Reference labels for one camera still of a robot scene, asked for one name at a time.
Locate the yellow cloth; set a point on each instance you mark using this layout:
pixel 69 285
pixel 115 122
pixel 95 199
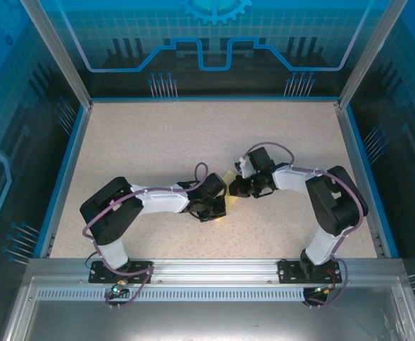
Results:
pixel 232 203

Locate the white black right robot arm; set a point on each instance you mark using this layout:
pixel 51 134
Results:
pixel 321 245

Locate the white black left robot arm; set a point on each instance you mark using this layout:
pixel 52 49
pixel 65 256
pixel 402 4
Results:
pixel 157 202

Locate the steel sheet tray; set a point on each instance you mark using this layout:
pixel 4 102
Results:
pixel 211 323

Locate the blue table edge strip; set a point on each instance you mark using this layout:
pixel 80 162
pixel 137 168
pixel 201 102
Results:
pixel 359 142
pixel 211 98
pixel 63 177

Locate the blue gear print panel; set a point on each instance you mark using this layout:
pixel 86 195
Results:
pixel 211 21

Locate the aluminium mounting rail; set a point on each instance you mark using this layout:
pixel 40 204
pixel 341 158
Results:
pixel 214 271

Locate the aluminium side rail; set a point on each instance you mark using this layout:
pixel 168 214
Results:
pixel 349 142

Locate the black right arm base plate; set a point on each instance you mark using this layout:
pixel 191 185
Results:
pixel 285 271

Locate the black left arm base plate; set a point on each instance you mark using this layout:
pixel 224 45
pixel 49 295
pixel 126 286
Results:
pixel 138 280

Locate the blue printed enclosure panel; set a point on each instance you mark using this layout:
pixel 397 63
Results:
pixel 406 124
pixel 8 106

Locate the aluminium frame post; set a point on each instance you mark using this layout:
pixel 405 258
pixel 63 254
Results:
pixel 56 53
pixel 369 53

